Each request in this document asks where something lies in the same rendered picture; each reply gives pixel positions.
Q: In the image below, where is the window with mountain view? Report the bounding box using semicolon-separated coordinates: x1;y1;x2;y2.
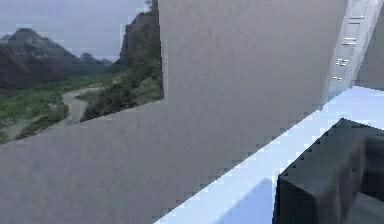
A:
0;0;165;146

